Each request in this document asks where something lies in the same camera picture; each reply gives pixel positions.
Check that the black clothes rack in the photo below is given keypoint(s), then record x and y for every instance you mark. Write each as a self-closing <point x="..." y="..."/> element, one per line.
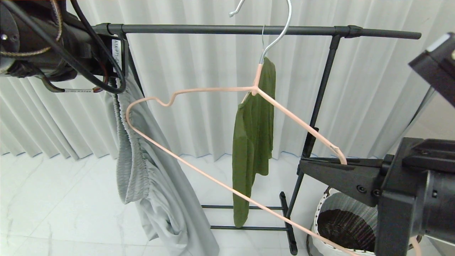
<point x="213" y="29"/>

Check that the white curtain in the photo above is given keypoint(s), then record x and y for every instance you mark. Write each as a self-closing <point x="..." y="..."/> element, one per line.
<point x="195" y="106"/>

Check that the pink clothes hanger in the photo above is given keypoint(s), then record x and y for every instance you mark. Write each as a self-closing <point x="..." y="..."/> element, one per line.
<point x="263" y="35"/>
<point x="256" y="76"/>

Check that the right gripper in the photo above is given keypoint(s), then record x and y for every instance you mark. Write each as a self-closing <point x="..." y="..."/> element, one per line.
<point x="401" y="213"/>

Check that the pale grey shorts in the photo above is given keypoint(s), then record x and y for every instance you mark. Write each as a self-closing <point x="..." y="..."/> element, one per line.
<point x="160" y="177"/>

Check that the white laundry basket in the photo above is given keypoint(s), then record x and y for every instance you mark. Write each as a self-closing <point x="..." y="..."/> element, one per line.
<point x="341" y="220"/>

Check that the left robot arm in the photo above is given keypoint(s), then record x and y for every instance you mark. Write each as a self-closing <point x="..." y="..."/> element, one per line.
<point x="28" y="39"/>

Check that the green long-sleeved shirt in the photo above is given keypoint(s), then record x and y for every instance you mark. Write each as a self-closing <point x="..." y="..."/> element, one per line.
<point x="252" y="142"/>

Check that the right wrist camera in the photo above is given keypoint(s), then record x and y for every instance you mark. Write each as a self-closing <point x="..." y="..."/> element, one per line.
<point x="437" y="67"/>

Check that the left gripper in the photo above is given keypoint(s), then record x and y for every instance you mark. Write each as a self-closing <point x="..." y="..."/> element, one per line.
<point x="96" y="53"/>

